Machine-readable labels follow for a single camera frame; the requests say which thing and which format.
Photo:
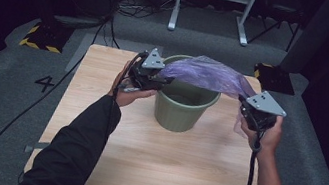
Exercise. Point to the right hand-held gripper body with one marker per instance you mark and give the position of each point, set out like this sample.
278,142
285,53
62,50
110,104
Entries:
263,105

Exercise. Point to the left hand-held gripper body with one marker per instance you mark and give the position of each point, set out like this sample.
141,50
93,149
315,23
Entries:
146,76

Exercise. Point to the green plastic bin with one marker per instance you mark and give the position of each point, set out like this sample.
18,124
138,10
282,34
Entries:
179,115

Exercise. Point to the purple plastic bag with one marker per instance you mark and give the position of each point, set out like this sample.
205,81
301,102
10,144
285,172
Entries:
206,74

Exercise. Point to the person's left hand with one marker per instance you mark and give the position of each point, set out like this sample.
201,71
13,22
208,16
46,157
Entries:
128,96

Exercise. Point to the person's right hand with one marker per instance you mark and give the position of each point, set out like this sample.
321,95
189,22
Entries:
271,139

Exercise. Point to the yellow black striped base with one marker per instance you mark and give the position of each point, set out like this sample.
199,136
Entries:
46,37
274,79

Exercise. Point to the grey curtain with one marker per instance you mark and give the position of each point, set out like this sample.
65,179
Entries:
314,33

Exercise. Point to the black tripod stand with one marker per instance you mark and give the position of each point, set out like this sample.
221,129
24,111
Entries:
281,10

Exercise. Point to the grey metal table bracket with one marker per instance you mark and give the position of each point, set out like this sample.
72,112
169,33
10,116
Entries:
37,146

